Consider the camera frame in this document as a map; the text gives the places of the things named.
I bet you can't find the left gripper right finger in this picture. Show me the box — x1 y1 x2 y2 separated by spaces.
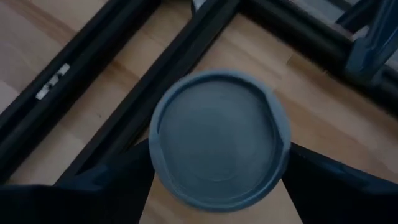
280 142 398 224

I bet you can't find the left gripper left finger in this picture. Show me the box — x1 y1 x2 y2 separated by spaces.
0 138 156 224

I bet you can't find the can with red label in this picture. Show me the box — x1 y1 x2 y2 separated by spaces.
148 68 292 213

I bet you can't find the black table clamp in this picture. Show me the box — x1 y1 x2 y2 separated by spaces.
335 0 398 82

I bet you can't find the white rail label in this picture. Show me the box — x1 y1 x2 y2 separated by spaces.
34 63 71 101

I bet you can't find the black metal table frame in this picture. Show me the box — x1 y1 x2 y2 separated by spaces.
0 0 398 187

